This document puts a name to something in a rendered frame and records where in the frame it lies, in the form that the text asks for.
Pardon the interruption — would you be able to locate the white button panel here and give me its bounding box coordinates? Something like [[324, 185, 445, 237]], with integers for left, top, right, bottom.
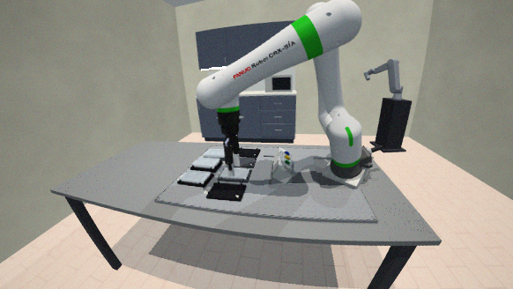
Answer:
[[264, 148, 293, 185]]

